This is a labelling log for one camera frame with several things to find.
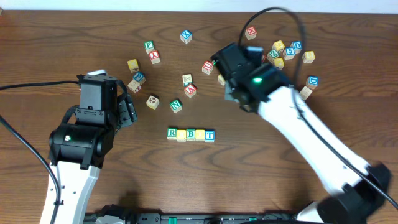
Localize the green R block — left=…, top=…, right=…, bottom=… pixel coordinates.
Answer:
left=167, top=128, right=177, bottom=140

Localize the blue T block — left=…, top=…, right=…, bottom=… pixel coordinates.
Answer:
left=205, top=130, right=215, bottom=142

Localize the yellow J block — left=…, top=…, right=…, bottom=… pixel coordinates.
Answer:
left=195, top=129, right=205, bottom=141

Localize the green B block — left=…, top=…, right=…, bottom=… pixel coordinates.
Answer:
left=186, top=129, right=196, bottom=141

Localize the yellow O block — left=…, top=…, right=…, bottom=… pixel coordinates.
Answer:
left=176, top=129, right=187, bottom=142

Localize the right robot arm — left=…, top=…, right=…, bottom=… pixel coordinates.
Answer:
left=211, top=43, right=391, bottom=223

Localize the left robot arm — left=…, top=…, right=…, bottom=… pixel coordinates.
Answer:
left=40, top=70, right=137, bottom=223

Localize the yellow C block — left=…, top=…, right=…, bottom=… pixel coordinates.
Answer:
left=218, top=74, right=226, bottom=86

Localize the red U block upper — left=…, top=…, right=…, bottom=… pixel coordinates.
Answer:
left=201, top=60, right=213, bottom=75

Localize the red H block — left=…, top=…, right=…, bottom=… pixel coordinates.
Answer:
left=244, top=26, right=257, bottom=40

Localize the plain wood block red side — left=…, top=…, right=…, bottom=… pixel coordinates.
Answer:
left=127, top=80, right=142, bottom=93

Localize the green Z block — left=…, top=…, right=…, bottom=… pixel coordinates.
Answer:
left=266, top=49, right=280, bottom=63

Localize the blue P block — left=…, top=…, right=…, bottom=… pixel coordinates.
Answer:
left=132, top=72, right=146, bottom=85

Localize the yellow block middle right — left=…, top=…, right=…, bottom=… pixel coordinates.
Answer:
left=272, top=58, right=285, bottom=70

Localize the yellow block far left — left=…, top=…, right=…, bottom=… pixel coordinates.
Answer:
left=127, top=59, right=140, bottom=73

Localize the yellow block upper right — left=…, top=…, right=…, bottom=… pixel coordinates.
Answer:
left=272, top=40, right=285, bottom=53

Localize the plain block face picture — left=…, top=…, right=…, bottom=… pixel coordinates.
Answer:
left=146, top=95, right=160, bottom=110

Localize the plain wood block green side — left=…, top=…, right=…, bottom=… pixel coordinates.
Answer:
left=182, top=74, right=193, bottom=86

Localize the red A block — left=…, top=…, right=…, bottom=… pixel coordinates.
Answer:
left=184, top=83, right=197, bottom=98

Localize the blue X block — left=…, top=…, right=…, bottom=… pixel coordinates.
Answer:
left=180, top=30, right=192, bottom=44

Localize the blue 5 block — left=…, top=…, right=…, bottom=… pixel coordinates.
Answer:
left=282, top=47, right=295, bottom=60

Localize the blue D block upper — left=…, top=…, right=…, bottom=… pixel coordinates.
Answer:
left=290, top=41, right=303, bottom=54

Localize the blue d block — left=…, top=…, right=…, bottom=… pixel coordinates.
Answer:
left=290, top=41, right=303, bottom=54
left=305, top=76, right=319, bottom=90

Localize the red Y block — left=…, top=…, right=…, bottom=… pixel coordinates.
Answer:
left=149, top=50, right=160, bottom=64

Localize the green F block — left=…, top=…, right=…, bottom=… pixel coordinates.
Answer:
left=144, top=40, right=155, bottom=54

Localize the green N block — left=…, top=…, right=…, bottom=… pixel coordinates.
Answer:
left=170, top=99, right=182, bottom=113

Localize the yellow 8 block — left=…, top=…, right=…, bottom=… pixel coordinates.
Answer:
left=302, top=51, right=315, bottom=63

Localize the plain wood block right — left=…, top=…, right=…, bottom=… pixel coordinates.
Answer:
left=299, top=86, right=313, bottom=100

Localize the blue D block lower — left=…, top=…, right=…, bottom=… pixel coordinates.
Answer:
left=305, top=76, right=319, bottom=90

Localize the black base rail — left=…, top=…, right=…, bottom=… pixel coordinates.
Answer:
left=83, top=205, right=296, bottom=224

